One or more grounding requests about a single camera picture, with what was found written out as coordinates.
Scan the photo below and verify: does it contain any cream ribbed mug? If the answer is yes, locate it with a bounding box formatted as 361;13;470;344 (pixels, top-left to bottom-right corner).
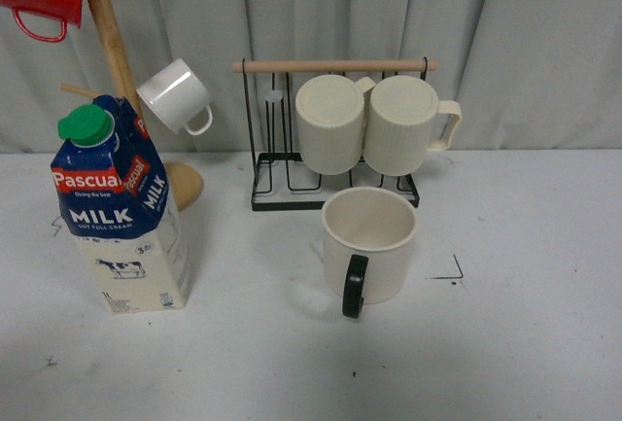
295;75;376;175
363;75;462;176

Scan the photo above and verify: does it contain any wooden mug tree stand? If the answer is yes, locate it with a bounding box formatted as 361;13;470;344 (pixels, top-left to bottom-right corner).
87;0;203;211

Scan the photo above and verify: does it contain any left cream ribbed mug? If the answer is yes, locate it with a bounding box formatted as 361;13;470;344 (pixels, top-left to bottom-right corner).
295;75;376;175

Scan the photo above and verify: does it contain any grey backdrop curtain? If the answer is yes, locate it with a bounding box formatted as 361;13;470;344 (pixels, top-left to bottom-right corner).
0;0;622;154

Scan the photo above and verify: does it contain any black wire cup rack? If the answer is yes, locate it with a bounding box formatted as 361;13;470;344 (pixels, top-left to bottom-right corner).
232;56;438;212

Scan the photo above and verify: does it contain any cream mug black handle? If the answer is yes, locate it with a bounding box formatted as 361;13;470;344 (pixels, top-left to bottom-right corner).
321;188;417;319

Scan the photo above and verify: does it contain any white enamel mug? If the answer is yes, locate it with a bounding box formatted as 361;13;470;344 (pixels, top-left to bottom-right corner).
137;58;213;136

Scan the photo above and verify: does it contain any blue white milk carton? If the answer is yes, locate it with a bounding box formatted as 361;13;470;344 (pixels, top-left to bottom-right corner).
51;95;190;314

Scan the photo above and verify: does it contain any right cream ribbed mug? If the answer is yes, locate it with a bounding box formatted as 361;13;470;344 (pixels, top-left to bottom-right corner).
363;75;462;176

